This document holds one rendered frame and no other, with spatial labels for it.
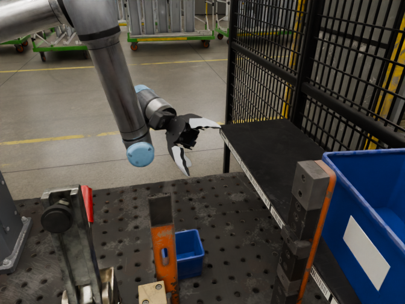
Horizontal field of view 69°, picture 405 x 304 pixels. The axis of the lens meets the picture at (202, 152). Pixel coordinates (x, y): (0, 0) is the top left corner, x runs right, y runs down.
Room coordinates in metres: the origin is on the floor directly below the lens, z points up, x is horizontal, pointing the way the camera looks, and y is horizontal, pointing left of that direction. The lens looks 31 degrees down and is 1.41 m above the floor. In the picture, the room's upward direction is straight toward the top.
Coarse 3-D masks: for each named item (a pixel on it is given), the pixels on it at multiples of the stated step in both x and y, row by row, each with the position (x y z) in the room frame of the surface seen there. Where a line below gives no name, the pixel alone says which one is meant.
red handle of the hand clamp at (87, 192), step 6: (84, 186) 0.34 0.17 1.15; (84, 192) 0.33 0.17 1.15; (90, 192) 0.34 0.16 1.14; (84, 198) 0.32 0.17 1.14; (90, 198) 0.33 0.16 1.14; (90, 204) 0.32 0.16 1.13; (90, 210) 0.31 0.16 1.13; (90, 216) 0.31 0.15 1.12; (90, 222) 0.30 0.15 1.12; (90, 228) 0.29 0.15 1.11; (84, 288) 0.23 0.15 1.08; (90, 288) 0.23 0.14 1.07; (84, 294) 0.22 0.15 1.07; (90, 294) 0.22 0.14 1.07; (78, 300) 0.22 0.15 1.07; (84, 300) 0.22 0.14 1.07; (90, 300) 0.22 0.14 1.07
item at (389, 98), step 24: (384, 0) 1.95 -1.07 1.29; (336, 24) 2.36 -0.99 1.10; (336, 48) 2.30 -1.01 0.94; (360, 48) 2.05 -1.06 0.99; (384, 48) 1.84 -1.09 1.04; (312, 72) 2.54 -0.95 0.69; (384, 72) 1.79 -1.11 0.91; (288, 96) 2.86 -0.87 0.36; (336, 96) 2.17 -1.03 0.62; (360, 96) 1.94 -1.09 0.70; (336, 120) 2.13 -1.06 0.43; (336, 144) 2.06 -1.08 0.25; (360, 144) 1.82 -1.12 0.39
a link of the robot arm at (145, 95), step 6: (138, 90) 0.87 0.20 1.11; (144, 90) 0.87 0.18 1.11; (150, 90) 0.87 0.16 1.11; (138, 96) 0.85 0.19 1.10; (144, 96) 0.84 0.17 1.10; (150, 96) 0.84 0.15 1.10; (156, 96) 0.84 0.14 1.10; (144, 102) 0.82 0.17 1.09; (144, 108) 0.81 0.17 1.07; (144, 114) 0.82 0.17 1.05
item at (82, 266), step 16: (48, 192) 0.24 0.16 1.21; (64, 192) 0.25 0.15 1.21; (80, 192) 0.25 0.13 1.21; (48, 208) 0.21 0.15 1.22; (64, 208) 0.22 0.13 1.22; (80, 208) 0.24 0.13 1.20; (48, 224) 0.21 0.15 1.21; (64, 224) 0.21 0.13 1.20; (80, 224) 0.23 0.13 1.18; (64, 240) 0.23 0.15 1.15; (80, 240) 0.24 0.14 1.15; (64, 256) 0.22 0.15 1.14; (80, 256) 0.23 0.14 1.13; (64, 272) 0.22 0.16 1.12; (80, 272) 0.23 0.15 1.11; (96, 272) 0.23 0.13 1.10; (96, 288) 0.22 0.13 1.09
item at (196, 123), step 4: (192, 120) 0.70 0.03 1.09; (196, 120) 0.70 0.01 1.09; (200, 120) 0.69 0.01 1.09; (204, 120) 0.68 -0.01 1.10; (208, 120) 0.68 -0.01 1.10; (192, 124) 0.70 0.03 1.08; (196, 124) 0.69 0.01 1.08; (200, 124) 0.68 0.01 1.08; (204, 124) 0.68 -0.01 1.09; (208, 124) 0.67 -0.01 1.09; (212, 124) 0.67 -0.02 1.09; (216, 124) 0.67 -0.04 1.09; (196, 128) 0.69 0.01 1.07
